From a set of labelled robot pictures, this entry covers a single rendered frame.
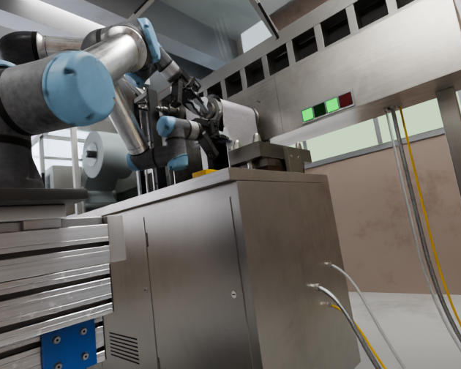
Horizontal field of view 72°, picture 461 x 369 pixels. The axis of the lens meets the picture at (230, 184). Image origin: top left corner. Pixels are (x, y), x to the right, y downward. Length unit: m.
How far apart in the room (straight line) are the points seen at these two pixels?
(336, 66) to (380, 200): 1.76
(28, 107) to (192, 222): 0.68
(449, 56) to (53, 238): 1.31
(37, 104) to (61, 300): 0.32
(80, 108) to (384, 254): 2.83
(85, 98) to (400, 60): 1.17
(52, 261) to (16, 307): 0.08
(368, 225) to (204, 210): 2.23
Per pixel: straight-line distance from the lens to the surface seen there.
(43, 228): 0.62
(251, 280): 0.97
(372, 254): 3.13
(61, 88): 0.56
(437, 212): 2.97
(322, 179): 1.44
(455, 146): 1.49
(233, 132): 1.43
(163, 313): 1.32
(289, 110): 1.59
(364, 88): 1.45
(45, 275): 0.61
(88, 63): 0.60
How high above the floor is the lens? 0.71
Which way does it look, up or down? 8 degrees up
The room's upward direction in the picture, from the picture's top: 8 degrees counter-clockwise
